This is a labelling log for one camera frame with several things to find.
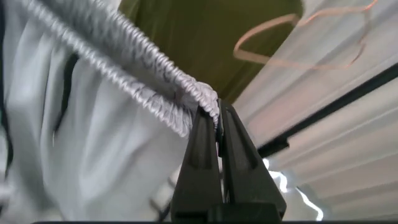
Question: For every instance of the pink clothes hanger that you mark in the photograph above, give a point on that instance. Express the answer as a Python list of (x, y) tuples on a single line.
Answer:
[(248, 56)]

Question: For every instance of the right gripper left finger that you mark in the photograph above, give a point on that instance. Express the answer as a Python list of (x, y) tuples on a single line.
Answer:
[(199, 180)]

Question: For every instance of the pale grey shorts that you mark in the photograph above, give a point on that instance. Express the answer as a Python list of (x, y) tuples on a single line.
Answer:
[(109, 140)]

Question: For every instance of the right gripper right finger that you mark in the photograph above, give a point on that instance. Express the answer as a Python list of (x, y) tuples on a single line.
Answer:
[(248, 186)]

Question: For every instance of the black clothes rack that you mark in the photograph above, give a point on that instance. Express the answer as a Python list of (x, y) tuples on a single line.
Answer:
[(342, 101)]

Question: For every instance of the green sleeveless shirt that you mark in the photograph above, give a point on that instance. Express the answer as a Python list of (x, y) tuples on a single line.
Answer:
[(202, 37)]

